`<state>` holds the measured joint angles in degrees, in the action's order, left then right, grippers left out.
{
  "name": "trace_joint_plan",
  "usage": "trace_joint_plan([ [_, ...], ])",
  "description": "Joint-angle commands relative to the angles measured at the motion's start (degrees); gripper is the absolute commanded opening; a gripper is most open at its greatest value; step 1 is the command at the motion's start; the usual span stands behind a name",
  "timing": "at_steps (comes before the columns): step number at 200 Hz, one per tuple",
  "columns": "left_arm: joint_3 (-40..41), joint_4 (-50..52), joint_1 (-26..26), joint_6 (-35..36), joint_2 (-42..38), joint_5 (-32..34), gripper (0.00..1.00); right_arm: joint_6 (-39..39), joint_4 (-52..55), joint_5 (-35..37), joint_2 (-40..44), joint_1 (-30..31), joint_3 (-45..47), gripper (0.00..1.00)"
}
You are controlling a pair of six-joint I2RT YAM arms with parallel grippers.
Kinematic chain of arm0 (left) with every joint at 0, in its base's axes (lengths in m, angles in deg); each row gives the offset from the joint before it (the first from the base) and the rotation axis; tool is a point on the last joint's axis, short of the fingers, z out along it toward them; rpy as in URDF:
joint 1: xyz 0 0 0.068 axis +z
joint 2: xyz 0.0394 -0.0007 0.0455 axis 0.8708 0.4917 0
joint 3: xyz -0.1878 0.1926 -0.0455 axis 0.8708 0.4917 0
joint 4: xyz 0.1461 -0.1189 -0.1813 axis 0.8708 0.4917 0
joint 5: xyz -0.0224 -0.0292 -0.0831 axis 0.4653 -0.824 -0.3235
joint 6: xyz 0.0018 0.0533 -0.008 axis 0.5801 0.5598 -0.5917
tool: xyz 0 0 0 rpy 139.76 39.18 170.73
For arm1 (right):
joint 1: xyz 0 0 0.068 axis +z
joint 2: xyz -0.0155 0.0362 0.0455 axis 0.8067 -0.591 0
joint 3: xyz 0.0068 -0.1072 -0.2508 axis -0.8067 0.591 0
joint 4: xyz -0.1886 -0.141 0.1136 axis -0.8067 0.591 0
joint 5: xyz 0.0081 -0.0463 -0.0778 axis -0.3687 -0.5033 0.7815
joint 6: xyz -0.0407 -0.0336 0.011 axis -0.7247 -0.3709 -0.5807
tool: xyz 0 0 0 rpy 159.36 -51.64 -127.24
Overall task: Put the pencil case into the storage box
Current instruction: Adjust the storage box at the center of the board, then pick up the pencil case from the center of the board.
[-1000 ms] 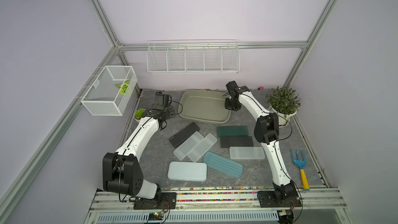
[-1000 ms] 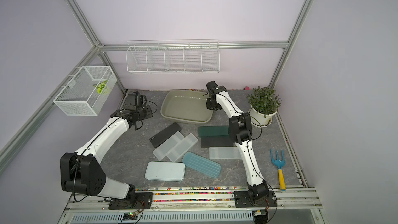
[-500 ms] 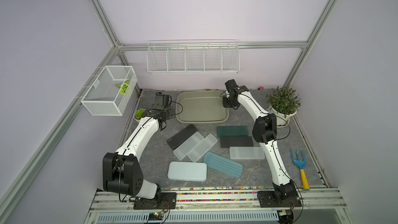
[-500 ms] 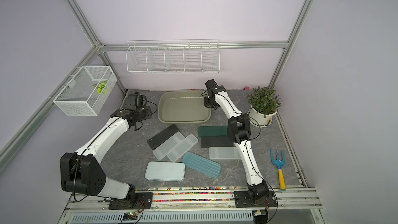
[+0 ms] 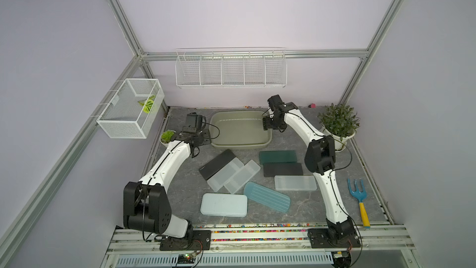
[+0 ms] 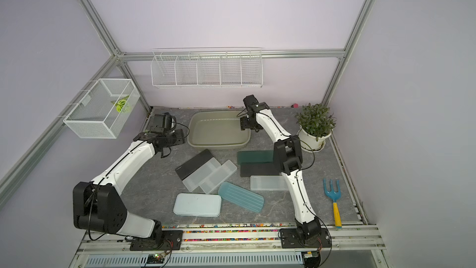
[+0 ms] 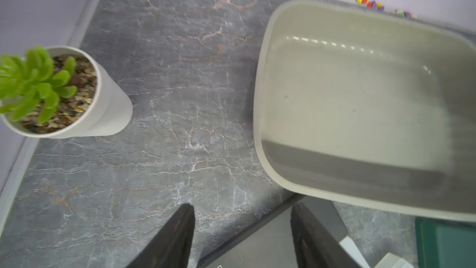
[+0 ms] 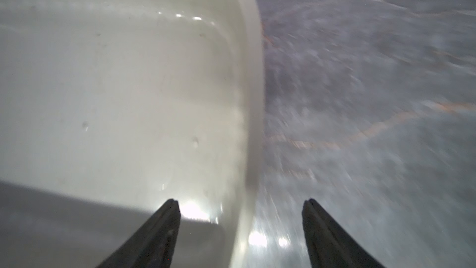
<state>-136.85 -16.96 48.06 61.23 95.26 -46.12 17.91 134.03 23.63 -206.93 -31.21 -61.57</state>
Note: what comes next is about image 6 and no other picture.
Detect beige plastic storage box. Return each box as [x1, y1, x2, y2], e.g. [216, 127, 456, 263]
[187, 110, 251, 150]

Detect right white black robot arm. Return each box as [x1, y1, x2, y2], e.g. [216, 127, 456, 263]
[240, 103, 322, 243]

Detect dark green pencil case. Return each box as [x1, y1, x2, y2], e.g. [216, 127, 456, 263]
[238, 150, 273, 165]

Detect teal ribbed pencil case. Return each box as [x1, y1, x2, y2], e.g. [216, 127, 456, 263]
[218, 182, 265, 213]

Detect aluminium front rail frame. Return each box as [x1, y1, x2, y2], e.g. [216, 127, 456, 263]
[70, 223, 393, 268]

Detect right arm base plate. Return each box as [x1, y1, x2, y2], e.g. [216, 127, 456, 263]
[278, 228, 332, 249]

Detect white mesh wall basket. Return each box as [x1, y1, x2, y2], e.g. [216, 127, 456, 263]
[63, 78, 140, 139]

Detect pale blue flat pencil case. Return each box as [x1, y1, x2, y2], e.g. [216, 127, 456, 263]
[173, 193, 222, 218]

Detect translucent white pencil case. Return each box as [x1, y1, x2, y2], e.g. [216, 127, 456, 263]
[182, 158, 221, 192]
[250, 176, 288, 191]
[199, 160, 238, 194]

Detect large potted green plant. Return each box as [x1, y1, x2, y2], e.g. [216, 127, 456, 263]
[296, 104, 336, 153]

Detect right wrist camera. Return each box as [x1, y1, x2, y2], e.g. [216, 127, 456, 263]
[243, 95, 259, 109]

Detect dark grey pencil case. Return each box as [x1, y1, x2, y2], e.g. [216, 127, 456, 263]
[240, 163, 280, 177]

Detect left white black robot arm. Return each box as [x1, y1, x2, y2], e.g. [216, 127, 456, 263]
[73, 130, 186, 248]

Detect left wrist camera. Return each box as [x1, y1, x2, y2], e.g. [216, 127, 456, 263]
[150, 112, 174, 134]

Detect green leaf toy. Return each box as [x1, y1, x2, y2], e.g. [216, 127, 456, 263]
[111, 96, 131, 114]

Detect blue yellow garden fork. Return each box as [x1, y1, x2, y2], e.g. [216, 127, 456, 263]
[323, 178, 342, 228]

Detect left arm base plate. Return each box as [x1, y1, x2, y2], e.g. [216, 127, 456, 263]
[130, 229, 183, 251]

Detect black pencil case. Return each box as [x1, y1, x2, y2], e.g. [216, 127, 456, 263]
[175, 149, 213, 181]

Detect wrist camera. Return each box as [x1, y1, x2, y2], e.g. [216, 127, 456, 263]
[243, 95, 259, 109]
[150, 112, 174, 134]

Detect white wire wall shelf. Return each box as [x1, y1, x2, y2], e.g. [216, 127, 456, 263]
[151, 47, 264, 88]

